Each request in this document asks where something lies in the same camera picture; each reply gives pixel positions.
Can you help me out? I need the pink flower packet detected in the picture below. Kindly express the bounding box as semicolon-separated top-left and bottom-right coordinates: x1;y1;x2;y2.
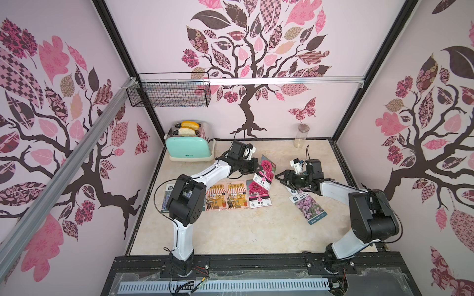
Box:
246;180;272;209
253;155;277;191

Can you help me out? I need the sunflower shop packet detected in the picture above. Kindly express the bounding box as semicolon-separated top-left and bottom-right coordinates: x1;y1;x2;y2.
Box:
204;184;227;211
226;182;249;210

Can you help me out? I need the purple flower packet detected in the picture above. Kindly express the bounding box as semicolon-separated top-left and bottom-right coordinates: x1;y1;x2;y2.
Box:
286;187;299;196
289;192;327;225

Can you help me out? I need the lavender packet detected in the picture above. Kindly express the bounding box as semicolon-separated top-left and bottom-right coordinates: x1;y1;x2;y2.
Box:
161;183;174;213

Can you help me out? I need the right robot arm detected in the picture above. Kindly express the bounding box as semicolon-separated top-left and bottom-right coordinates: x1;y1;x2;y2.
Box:
275;159;401;274

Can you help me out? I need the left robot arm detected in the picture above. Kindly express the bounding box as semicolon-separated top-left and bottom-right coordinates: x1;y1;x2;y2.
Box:
167;141;262;276

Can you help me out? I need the mint green toaster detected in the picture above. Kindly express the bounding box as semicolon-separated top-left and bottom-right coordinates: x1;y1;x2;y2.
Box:
164;121;216;162

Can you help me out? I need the clear glass jar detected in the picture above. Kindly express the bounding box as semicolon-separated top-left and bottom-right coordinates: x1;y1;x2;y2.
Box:
293;123;310;148

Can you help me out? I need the yellow toast slice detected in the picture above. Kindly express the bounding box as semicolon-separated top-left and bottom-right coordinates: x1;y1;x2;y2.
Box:
181;121;201;130

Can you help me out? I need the pale toast slice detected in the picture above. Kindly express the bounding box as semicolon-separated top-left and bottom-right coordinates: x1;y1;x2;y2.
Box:
178;128;196;136

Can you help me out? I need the white vented strip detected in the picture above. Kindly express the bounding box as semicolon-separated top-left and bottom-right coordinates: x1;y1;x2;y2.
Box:
117;278;331;296

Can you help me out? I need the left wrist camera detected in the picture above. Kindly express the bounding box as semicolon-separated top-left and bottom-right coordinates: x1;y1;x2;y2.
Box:
243;144;256;160

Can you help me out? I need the aluminium rail back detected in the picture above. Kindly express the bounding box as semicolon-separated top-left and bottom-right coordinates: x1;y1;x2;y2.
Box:
141;76;365;85

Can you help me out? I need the aluminium rail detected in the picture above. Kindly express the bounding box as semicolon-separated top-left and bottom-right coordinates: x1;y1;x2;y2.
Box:
1;77;137;280
141;76;365;85

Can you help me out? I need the black wire basket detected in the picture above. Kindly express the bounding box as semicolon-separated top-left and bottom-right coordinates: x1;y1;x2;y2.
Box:
127;70;211;108

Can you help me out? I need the black base frame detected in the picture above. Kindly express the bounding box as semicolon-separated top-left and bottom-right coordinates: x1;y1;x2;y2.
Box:
102;252;420;296

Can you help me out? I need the aluminium rail left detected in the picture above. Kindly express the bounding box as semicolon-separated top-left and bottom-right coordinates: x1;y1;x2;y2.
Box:
1;77;137;280

